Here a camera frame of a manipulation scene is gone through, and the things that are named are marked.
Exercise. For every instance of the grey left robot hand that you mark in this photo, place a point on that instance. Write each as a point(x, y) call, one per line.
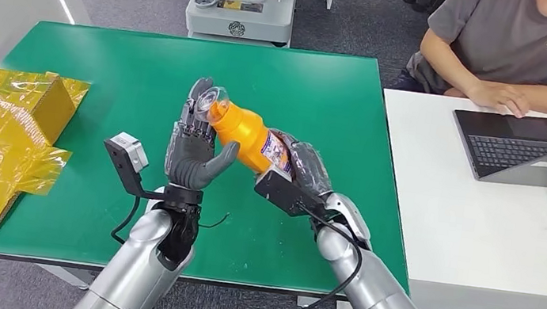
point(191, 158)

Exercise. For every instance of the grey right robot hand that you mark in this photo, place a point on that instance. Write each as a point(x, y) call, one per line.
point(311, 171)

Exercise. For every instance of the orange bottle with clear cap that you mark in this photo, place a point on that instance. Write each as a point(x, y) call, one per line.
point(242, 130)

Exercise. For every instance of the white robot base machine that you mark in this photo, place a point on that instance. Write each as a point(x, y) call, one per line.
point(239, 16)

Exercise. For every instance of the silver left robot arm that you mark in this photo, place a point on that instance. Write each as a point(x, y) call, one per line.
point(143, 263)

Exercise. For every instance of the person's right forearm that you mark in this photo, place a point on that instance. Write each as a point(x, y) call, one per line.
point(446, 65)

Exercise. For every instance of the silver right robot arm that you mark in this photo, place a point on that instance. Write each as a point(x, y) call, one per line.
point(381, 300)

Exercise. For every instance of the person's right hand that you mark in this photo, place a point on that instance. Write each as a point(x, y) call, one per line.
point(498, 97)

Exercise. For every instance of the black and grey laptop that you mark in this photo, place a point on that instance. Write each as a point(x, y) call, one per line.
point(512, 148)

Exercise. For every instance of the person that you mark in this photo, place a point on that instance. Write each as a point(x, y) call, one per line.
point(506, 35)

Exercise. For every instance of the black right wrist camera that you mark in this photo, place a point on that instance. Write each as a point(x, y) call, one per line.
point(284, 194)

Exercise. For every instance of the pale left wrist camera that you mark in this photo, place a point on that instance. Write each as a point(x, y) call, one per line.
point(131, 150)

